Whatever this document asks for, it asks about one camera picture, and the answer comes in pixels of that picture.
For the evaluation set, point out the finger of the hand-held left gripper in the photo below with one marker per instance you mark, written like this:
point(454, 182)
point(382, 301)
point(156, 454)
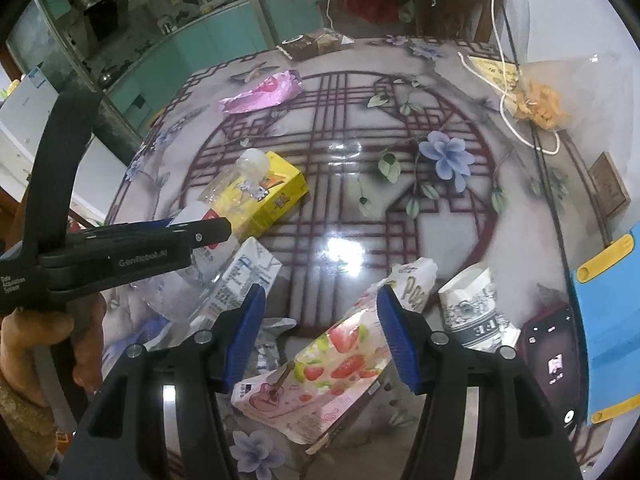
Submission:
point(210, 232)

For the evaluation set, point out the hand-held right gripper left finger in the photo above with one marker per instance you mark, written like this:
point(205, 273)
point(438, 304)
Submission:
point(245, 330)

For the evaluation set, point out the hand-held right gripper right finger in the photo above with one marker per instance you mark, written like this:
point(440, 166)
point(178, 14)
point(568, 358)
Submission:
point(397, 340)

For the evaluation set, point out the white drink carton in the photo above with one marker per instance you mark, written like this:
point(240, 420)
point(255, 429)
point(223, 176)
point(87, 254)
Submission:
point(240, 275)

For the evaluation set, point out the strawberry print snack pouch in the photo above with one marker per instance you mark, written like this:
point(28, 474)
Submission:
point(340, 355)

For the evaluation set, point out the clear plastic bottle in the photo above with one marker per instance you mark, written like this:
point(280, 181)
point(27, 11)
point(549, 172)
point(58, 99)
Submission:
point(165, 295)

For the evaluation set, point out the person's left hand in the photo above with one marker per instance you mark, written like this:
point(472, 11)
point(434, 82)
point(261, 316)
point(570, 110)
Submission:
point(30, 332)

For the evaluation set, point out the crumpled silver wrapper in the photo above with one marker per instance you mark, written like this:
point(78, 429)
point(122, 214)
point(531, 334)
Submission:
point(272, 342)

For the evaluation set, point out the crushed printed paper cup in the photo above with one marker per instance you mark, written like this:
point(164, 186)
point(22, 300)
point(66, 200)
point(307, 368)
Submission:
point(470, 305)

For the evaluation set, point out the yellow cardboard box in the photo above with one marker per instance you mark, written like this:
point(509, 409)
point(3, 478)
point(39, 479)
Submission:
point(285, 195)

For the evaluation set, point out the white refrigerator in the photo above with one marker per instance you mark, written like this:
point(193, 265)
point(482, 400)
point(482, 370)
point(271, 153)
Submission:
point(15, 130)

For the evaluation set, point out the pink plastic bag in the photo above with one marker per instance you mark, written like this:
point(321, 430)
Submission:
point(265, 91)

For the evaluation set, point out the black smartphone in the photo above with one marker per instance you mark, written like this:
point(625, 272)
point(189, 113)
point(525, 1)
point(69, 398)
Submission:
point(550, 340)

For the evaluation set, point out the teal kitchen cabinets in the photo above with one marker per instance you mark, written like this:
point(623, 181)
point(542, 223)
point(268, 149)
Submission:
point(200, 45)

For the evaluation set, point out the brown snack packet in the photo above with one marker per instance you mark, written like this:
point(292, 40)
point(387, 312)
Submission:
point(310, 45)

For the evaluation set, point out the blue yellow plastic board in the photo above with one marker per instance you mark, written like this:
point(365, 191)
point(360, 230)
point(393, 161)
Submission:
point(610, 320)

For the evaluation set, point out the black range hood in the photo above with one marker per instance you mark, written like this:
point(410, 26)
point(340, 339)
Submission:
point(102, 15)

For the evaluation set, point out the small wooden block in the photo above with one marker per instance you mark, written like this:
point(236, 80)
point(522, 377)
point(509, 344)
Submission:
point(610, 185)

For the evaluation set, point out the clear bag of orange snacks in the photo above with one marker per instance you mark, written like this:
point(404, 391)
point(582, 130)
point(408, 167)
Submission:
point(540, 102)

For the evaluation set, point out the yellow paper sheet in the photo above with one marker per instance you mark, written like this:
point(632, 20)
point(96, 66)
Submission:
point(492, 72)

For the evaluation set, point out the plain back wooden chair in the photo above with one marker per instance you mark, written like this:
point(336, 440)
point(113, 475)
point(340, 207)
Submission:
point(450, 5)

